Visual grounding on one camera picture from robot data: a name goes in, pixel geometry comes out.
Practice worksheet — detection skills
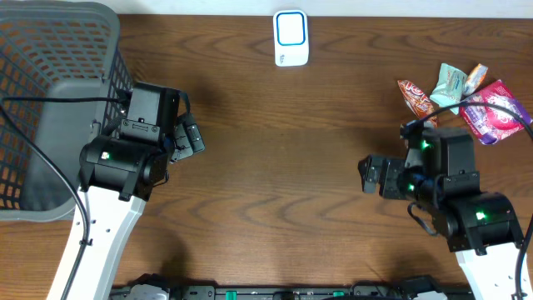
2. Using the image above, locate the white barcode scanner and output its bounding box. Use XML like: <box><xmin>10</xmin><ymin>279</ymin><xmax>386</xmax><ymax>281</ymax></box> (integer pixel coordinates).
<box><xmin>272</xmin><ymin>10</ymin><xmax>310</xmax><ymax>67</ymax></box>

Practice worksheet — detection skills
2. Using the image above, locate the teal tissue pack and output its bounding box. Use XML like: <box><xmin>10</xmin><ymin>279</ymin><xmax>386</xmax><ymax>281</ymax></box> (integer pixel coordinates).
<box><xmin>430</xmin><ymin>63</ymin><xmax>467</xmax><ymax>108</ymax></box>

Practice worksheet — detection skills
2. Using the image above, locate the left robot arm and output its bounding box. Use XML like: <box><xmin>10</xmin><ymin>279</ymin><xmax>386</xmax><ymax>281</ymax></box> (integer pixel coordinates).
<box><xmin>47</xmin><ymin>82</ymin><xmax>205</xmax><ymax>299</ymax></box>

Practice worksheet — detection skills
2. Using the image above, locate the red purple snack packet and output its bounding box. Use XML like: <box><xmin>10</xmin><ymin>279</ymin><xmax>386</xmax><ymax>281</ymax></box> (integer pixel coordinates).
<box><xmin>460</xmin><ymin>79</ymin><xmax>532</xmax><ymax>145</ymax></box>

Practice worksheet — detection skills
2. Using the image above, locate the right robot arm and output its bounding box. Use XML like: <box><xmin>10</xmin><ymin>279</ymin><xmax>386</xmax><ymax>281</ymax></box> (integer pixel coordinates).
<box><xmin>358</xmin><ymin>122</ymin><xmax>532</xmax><ymax>299</ymax></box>

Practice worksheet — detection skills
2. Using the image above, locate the dark grey plastic basket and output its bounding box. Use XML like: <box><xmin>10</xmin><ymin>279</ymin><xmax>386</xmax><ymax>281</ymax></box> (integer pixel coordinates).
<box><xmin>1</xmin><ymin>1</ymin><xmax>132</xmax><ymax>222</ymax></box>

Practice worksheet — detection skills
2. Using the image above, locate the small orange tissue pack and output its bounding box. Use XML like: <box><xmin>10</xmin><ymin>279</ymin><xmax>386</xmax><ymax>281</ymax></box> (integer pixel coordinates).
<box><xmin>462</xmin><ymin>63</ymin><xmax>488</xmax><ymax>97</ymax></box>

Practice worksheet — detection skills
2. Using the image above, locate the orange brown snack packet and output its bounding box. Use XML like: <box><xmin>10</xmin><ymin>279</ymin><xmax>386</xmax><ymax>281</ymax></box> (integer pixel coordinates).
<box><xmin>397</xmin><ymin>80</ymin><xmax>435</xmax><ymax>119</ymax></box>

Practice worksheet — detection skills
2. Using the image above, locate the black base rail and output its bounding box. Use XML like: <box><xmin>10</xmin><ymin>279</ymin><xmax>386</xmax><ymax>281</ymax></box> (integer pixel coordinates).
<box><xmin>108</xmin><ymin>274</ymin><xmax>475</xmax><ymax>300</ymax></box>

